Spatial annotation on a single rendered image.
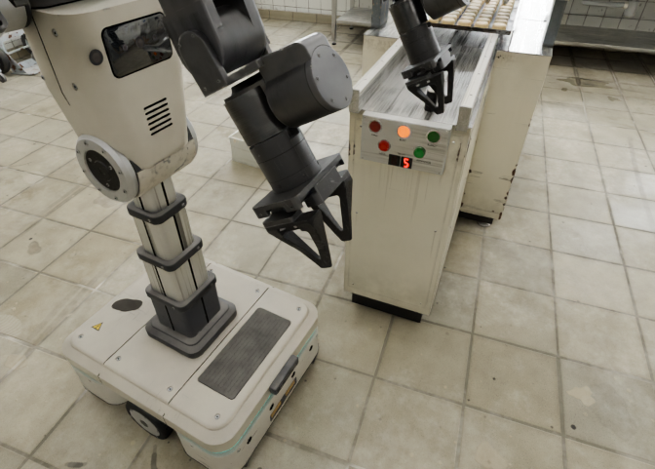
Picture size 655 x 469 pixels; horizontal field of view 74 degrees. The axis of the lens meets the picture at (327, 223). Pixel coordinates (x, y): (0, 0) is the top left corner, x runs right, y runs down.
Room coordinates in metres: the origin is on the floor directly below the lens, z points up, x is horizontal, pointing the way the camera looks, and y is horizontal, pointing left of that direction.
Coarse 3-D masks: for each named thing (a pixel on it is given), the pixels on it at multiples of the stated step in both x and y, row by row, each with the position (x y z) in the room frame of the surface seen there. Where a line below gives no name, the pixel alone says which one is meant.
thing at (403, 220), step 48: (480, 48) 1.69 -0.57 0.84; (384, 96) 1.23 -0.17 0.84; (432, 96) 1.12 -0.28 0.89; (480, 96) 1.23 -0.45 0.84; (384, 192) 1.11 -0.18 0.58; (432, 192) 1.05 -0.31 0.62; (384, 240) 1.10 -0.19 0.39; (432, 240) 1.04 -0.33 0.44; (384, 288) 1.09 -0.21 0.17; (432, 288) 1.03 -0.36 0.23
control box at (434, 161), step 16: (368, 112) 1.12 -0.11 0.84; (368, 128) 1.10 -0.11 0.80; (384, 128) 1.08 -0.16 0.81; (416, 128) 1.05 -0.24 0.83; (432, 128) 1.04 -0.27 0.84; (448, 128) 1.03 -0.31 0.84; (368, 144) 1.10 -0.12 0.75; (400, 144) 1.07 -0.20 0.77; (416, 144) 1.05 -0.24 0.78; (432, 144) 1.03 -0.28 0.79; (448, 144) 1.04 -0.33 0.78; (368, 160) 1.10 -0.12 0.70; (384, 160) 1.08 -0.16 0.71; (400, 160) 1.06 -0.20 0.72; (416, 160) 1.05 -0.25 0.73; (432, 160) 1.03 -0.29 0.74
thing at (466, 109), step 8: (488, 40) 1.57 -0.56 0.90; (496, 40) 1.61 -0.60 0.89; (488, 48) 1.49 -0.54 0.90; (488, 56) 1.41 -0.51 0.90; (480, 64) 1.33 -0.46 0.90; (488, 64) 1.44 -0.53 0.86; (480, 72) 1.26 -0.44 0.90; (472, 80) 1.20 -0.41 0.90; (480, 80) 1.20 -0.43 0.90; (472, 88) 1.14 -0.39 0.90; (480, 88) 1.20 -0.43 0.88; (464, 96) 1.09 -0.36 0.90; (472, 96) 1.09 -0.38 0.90; (464, 104) 1.03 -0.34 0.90; (472, 104) 1.03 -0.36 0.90; (464, 112) 1.00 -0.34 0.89; (472, 112) 1.07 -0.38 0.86; (464, 120) 1.01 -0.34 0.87; (456, 128) 1.01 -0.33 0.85; (464, 128) 1.01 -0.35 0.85
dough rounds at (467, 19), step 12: (480, 0) 2.09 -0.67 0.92; (492, 0) 2.08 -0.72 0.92; (456, 12) 1.87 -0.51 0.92; (468, 12) 1.88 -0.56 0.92; (492, 12) 1.87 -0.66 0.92; (504, 12) 1.88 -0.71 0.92; (468, 24) 1.72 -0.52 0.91; (480, 24) 1.70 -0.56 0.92; (492, 24) 1.70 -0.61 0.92; (504, 24) 1.69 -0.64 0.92
